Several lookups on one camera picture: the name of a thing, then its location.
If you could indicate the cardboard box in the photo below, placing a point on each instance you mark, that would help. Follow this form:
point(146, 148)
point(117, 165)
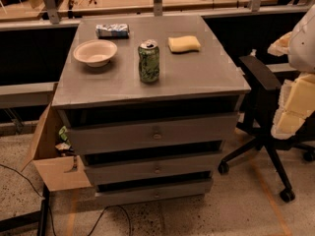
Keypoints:
point(57, 172)

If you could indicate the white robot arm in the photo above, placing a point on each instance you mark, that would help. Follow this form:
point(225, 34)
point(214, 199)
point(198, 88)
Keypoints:
point(297, 98)

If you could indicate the white paper bowl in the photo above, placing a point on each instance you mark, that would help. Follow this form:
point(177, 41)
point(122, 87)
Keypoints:
point(95, 53)

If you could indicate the black office chair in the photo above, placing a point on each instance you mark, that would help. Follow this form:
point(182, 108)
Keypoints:
point(260, 106)

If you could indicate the green soda can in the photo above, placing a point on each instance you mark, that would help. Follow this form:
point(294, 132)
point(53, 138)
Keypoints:
point(148, 61)

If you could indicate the wooden background workbench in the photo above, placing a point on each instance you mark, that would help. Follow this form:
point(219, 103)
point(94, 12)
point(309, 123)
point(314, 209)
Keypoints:
point(56, 10)

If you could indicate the grey drawer cabinet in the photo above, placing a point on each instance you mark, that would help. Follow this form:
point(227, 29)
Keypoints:
point(152, 141)

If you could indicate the blue silver snack bag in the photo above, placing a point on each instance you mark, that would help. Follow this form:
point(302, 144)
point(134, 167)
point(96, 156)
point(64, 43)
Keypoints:
point(112, 31)

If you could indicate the green snack packet in box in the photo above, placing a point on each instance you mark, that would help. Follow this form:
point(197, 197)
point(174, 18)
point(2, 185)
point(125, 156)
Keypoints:
point(63, 146)

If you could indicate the black metal stand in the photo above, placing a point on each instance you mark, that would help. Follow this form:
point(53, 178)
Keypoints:
point(39, 217)

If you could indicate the yellow sponge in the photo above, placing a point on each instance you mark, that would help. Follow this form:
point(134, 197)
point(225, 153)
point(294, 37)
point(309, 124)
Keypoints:
point(184, 44)

